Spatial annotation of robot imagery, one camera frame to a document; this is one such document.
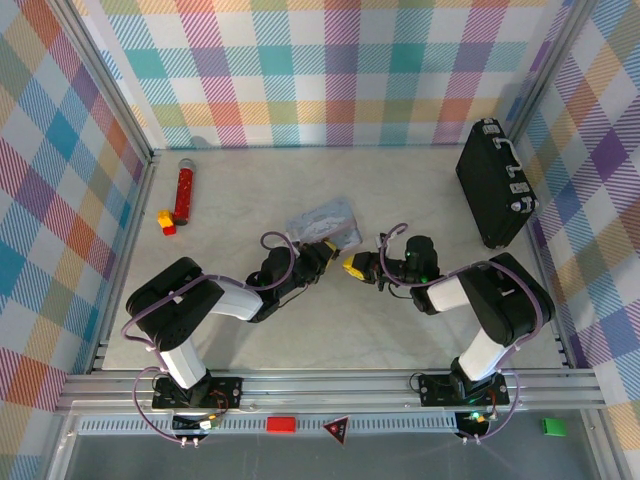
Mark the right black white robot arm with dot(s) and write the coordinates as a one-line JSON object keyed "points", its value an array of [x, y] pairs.
{"points": [[505, 305]]}

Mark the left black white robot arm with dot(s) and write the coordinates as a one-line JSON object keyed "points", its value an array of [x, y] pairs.
{"points": [[175, 310]]}

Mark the black briefcase with metal latches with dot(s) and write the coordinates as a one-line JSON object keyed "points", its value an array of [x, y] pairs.
{"points": [[485, 190]]}

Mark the red glitter tube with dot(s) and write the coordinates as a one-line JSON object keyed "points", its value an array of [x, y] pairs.
{"points": [[184, 192]]}

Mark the yellow and red toy block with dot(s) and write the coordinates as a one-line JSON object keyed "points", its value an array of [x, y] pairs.
{"points": [[166, 222]]}

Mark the red black triangle sign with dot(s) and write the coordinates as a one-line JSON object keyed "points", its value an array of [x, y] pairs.
{"points": [[336, 429]]}

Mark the red rectangular block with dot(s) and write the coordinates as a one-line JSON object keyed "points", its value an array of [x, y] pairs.
{"points": [[281, 424]]}

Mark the small black circuit board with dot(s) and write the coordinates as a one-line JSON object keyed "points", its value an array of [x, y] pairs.
{"points": [[475, 422], [192, 424]]}

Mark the green block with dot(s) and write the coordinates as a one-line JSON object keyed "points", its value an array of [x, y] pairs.
{"points": [[554, 427]]}

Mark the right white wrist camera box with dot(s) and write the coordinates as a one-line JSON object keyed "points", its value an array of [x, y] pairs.
{"points": [[386, 240]]}

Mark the aluminium frame rail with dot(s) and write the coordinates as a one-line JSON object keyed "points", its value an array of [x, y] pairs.
{"points": [[325, 390]]}

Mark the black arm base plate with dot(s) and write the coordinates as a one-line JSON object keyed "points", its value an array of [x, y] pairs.
{"points": [[227, 392], [435, 390]]}

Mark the aluminium corner post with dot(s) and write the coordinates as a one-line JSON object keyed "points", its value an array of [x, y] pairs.
{"points": [[100, 75], [545, 75]]}

